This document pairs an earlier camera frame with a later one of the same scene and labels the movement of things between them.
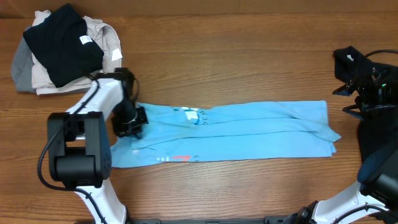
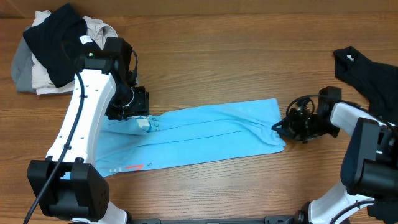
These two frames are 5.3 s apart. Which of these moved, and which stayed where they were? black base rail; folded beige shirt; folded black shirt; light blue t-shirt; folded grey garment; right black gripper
Moved: light blue t-shirt; right black gripper
Stayed: folded grey garment; folded beige shirt; folded black shirt; black base rail
